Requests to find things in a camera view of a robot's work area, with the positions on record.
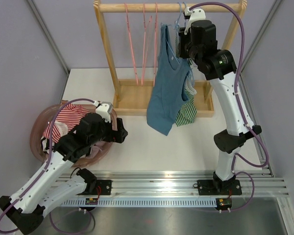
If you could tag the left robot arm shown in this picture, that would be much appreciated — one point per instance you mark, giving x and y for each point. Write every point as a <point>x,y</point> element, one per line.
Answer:
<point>28,207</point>

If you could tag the wooden clothes rack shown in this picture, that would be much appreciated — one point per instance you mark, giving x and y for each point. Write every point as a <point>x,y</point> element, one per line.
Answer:
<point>129,99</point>

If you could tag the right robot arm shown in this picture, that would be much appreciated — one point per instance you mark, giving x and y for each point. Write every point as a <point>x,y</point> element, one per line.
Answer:
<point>198,42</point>

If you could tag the green white striped tank top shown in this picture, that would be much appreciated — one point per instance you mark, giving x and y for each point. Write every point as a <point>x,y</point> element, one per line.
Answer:
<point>188,111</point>

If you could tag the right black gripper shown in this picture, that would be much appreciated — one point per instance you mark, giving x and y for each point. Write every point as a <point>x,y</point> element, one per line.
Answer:
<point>183,38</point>

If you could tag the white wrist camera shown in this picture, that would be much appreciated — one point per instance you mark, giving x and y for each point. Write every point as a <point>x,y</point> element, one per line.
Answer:
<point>194,15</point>
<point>103,109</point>

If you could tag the pink wire hanger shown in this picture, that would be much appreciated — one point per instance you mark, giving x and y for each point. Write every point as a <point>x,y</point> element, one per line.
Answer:
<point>155,43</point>
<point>146,24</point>
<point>131,44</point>

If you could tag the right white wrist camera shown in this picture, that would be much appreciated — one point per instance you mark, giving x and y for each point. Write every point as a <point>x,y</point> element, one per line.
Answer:
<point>194,15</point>

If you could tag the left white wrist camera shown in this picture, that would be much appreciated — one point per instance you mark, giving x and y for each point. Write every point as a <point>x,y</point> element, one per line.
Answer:
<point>103,109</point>

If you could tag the black white striped tank top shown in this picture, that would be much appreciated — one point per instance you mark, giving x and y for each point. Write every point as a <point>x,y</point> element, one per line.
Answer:
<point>45,145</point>

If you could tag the pink plastic basin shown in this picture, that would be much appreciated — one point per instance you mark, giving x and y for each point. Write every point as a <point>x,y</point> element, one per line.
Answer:
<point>41,128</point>

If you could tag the aluminium mounting rail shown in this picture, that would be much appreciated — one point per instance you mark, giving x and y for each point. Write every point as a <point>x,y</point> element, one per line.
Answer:
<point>180,183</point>

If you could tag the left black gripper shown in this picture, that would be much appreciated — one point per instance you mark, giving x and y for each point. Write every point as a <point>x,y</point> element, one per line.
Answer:
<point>115,136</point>

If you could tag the blue tank top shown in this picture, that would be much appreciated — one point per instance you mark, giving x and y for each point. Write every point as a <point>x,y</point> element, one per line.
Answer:
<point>168,93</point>

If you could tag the pink tank top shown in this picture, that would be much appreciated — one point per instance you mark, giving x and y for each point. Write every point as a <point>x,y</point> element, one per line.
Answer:
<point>96,149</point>

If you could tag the white slotted cable duct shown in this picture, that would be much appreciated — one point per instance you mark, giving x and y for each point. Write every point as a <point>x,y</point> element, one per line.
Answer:
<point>141,202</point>

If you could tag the red white striped tank top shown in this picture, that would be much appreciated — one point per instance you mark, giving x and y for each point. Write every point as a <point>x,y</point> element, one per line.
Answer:
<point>66,120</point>

